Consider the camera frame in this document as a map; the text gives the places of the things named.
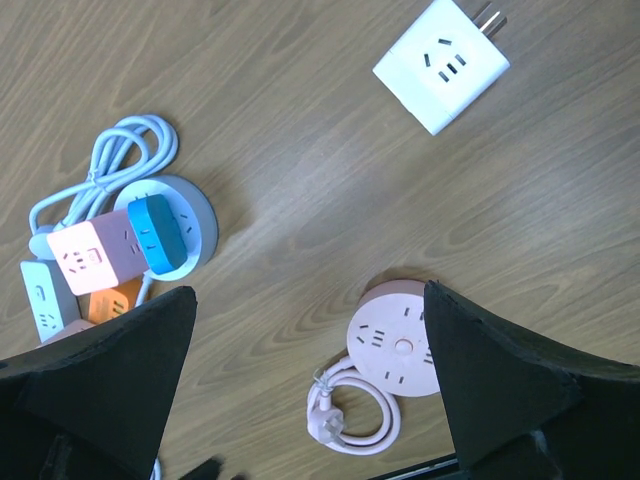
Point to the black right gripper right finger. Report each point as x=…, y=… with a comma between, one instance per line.
x=522, y=406

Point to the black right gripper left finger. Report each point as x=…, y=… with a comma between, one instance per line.
x=94, y=405

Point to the pink round power strip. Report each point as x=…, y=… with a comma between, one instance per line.
x=388, y=356

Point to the pink cube socket adapter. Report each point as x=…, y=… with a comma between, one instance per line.
x=99, y=253

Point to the blue socket adapter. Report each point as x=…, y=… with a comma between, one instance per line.
x=158, y=233

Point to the light blue round power strip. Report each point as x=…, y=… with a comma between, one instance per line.
x=127, y=163

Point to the white cube socket adapter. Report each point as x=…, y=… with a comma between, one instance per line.
x=443, y=62

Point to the orange power strip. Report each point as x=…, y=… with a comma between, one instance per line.
x=107, y=304

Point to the light blue flat adapter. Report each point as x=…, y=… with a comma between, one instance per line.
x=53, y=304

